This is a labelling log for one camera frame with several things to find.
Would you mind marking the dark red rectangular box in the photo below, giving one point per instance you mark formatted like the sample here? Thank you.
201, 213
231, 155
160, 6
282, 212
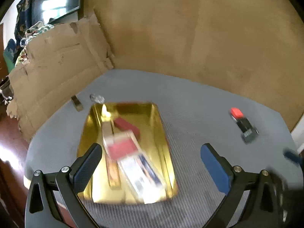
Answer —
125, 125

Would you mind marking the gold metal bar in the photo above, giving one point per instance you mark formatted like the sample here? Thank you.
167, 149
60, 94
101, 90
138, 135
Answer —
77, 103

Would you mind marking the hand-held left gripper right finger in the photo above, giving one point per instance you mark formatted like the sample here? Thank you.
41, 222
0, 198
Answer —
215, 168

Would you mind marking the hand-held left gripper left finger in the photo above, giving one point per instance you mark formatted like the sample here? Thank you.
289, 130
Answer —
86, 168

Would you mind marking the pile of patterned clothes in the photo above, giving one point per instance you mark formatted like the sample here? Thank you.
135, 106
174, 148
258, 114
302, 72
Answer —
35, 28

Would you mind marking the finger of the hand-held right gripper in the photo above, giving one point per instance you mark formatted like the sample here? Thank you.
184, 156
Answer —
292, 158

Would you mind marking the small silver metal piece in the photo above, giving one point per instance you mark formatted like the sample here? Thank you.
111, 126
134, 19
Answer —
97, 98

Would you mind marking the gold tray with dark red sides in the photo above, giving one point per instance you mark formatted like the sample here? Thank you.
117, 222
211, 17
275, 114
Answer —
95, 128

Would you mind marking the black device with red cap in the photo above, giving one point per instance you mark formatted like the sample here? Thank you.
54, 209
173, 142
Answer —
244, 125

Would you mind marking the small clear case red insert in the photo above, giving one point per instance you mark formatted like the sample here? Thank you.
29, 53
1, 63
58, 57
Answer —
121, 148

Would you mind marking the brown cardboard sheet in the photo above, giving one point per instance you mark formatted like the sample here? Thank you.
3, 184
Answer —
59, 64

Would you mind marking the clear plastic box blue label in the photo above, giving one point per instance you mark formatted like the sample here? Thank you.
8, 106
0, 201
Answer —
140, 178

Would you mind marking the brown suede backdrop panel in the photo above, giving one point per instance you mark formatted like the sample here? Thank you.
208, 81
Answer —
190, 28

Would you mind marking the gold stick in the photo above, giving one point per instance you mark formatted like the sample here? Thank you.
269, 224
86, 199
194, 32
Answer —
107, 133

